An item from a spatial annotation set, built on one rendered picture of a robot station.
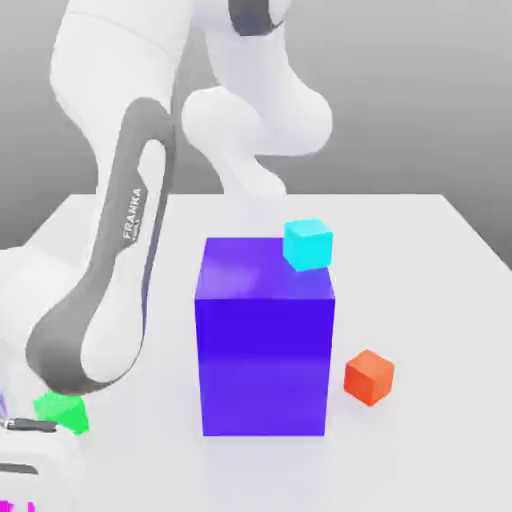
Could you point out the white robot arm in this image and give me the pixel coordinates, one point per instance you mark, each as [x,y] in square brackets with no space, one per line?
[120,120]

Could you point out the large blue box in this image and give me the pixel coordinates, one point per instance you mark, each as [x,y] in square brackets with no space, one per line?
[264,360]

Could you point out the small green cube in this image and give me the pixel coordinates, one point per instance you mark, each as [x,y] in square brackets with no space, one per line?
[66,410]

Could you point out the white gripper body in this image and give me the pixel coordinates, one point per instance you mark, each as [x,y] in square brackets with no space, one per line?
[44,468]

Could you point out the small orange cube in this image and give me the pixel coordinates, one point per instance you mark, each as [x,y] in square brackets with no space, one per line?
[368,378]

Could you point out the small cyan cube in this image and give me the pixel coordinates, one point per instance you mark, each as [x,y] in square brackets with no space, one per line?
[308,246]

